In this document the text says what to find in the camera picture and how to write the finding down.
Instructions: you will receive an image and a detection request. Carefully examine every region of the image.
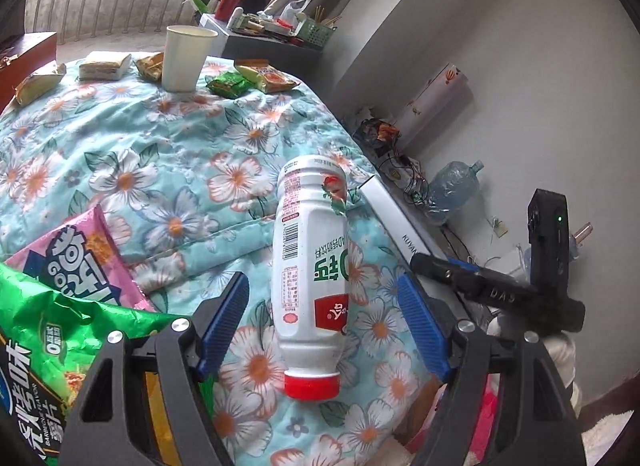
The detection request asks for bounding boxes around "small brown snack packet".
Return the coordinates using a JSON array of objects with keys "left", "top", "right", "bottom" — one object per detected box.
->
[{"left": 135, "top": 52, "right": 166, "bottom": 84}]

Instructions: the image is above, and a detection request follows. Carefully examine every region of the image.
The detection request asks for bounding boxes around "person's right forearm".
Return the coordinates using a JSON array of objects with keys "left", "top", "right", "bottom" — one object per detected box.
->
[{"left": 545, "top": 336, "right": 577, "bottom": 388}]

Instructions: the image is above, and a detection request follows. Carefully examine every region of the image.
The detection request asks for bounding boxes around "floral blue blanket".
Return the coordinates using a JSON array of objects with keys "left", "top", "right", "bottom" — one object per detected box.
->
[{"left": 0, "top": 53, "right": 451, "bottom": 466}]

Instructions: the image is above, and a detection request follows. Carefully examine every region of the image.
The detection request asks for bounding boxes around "long white box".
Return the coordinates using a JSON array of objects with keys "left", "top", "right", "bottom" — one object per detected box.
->
[{"left": 360, "top": 173, "right": 436, "bottom": 267}]

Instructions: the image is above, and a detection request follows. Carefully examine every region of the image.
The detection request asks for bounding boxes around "white bottle red cap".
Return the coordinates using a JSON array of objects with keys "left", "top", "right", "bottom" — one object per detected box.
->
[{"left": 270, "top": 156, "right": 353, "bottom": 402}]

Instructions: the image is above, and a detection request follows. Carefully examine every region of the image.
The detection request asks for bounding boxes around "blue water jug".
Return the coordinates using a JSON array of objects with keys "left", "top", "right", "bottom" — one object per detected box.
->
[{"left": 425, "top": 160, "right": 485, "bottom": 227}]

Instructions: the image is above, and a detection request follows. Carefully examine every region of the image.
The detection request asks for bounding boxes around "white green fluffy rug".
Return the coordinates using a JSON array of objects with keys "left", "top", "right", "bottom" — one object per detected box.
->
[{"left": 580, "top": 408, "right": 640, "bottom": 466}]

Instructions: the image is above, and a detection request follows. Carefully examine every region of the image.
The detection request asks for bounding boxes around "green chip bag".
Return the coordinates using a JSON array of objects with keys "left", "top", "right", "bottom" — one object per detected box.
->
[{"left": 0, "top": 262, "right": 176, "bottom": 466}]

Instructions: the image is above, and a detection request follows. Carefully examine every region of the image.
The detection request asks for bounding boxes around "white tissue pack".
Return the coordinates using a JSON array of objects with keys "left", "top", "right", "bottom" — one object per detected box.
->
[{"left": 79, "top": 52, "right": 133, "bottom": 82}]

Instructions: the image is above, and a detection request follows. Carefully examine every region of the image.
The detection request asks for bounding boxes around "floral long box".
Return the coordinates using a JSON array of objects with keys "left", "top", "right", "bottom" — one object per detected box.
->
[{"left": 395, "top": 63, "right": 473, "bottom": 147}]

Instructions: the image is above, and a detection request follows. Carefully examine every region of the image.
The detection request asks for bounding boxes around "grey low table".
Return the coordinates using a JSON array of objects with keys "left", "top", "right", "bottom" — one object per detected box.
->
[{"left": 199, "top": 13, "right": 326, "bottom": 66}]

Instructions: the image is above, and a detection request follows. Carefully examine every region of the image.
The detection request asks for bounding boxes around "white power strip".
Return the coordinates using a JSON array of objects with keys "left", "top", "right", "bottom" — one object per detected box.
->
[{"left": 385, "top": 153, "right": 426, "bottom": 197}]

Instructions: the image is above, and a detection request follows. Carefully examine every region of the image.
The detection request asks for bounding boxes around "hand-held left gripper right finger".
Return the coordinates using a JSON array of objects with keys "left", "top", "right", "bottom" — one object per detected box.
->
[{"left": 397, "top": 273, "right": 587, "bottom": 466}]

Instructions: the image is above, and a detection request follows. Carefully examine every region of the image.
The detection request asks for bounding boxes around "red thermos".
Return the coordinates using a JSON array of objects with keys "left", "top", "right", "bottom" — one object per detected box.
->
[{"left": 215, "top": 0, "right": 246, "bottom": 21}]

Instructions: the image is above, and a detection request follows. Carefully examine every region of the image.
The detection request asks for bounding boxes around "yellow green snack packet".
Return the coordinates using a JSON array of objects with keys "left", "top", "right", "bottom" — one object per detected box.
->
[{"left": 12, "top": 63, "right": 67, "bottom": 106}]

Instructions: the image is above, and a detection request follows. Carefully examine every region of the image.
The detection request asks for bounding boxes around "pink printed packet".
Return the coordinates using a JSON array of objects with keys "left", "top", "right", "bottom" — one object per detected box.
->
[{"left": 467, "top": 381, "right": 501, "bottom": 452}]

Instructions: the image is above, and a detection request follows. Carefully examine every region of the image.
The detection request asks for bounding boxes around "wall socket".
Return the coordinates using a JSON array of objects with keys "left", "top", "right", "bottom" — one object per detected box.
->
[{"left": 572, "top": 223, "right": 593, "bottom": 259}]

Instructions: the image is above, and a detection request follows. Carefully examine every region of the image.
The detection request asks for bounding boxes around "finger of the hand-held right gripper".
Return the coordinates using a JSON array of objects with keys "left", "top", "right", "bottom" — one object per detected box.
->
[
  {"left": 410, "top": 252, "right": 536, "bottom": 305},
  {"left": 446, "top": 257, "right": 483, "bottom": 274}
]

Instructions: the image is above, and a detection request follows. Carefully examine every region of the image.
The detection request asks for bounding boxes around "white paper cup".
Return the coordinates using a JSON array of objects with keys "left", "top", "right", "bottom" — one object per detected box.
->
[{"left": 161, "top": 24, "right": 219, "bottom": 92}]

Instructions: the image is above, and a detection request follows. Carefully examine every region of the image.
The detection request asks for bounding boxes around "orange wooden box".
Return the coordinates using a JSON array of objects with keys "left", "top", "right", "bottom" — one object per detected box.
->
[{"left": 0, "top": 32, "right": 58, "bottom": 96}]

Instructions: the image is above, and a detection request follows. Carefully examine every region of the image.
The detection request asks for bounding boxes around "green plastic basket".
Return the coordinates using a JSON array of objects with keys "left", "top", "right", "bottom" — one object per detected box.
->
[{"left": 296, "top": 16, "right": 336, "bottom": 50}]

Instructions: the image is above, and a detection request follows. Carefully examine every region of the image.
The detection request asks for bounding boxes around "orange yellow snack packet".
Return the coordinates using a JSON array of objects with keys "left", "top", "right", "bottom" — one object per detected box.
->
[{"left": 235, "top": 60, "right": 297, "bottom": 94}]

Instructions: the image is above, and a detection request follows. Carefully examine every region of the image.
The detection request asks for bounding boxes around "snack wrapper pile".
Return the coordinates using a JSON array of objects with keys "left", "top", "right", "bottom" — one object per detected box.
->
[{"left": 357, "top": 106, "right": 401, "bottom": 157}]

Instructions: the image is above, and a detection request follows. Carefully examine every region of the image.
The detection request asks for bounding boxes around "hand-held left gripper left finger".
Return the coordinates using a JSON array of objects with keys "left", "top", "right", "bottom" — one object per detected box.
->
[{"left": 59, "top": 272, "right": 250, "bottom": 466}]

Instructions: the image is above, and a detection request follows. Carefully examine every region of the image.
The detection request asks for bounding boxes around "yellow orange snack bag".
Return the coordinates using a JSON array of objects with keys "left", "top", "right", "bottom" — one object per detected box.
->
[{"left": 144, "top": 370, "right": 182, "bottom": 466}]

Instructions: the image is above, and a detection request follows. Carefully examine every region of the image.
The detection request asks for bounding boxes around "pink snack bag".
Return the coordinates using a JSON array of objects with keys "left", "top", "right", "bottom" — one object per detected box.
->
[{"left": 2, "top": 206, "right": 158, "bottom": 314}]

